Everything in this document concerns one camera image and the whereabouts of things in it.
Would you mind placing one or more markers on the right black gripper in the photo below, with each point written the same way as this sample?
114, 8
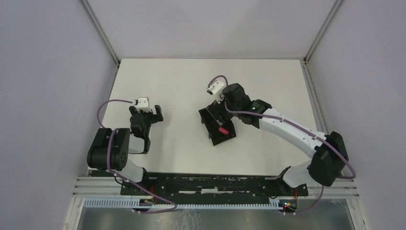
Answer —
213, 109

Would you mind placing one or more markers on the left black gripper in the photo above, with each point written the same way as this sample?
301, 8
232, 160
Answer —
155, 118

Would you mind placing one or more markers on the red handled screwdriver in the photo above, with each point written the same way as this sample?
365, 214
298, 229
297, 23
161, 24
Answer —
223, 131

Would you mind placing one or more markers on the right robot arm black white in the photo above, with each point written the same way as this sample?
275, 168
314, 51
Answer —
327, 152

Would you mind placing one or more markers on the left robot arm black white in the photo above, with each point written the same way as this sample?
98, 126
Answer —
110, 149

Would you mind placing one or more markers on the black plastic bin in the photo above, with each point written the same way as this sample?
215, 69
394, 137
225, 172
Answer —
217, 132

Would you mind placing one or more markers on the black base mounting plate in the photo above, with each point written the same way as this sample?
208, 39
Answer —
250, 189

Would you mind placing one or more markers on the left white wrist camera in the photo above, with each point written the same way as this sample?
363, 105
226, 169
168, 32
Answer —
142, 105

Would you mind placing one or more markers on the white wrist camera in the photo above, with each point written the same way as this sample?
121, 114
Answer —
216, 87
142, 105

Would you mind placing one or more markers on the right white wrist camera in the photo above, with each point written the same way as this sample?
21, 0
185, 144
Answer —
216, 87

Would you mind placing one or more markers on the aluminium frame rail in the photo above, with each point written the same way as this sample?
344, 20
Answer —
108, 187

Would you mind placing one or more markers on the white slotted cable duct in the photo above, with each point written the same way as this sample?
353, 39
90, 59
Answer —
138, 203

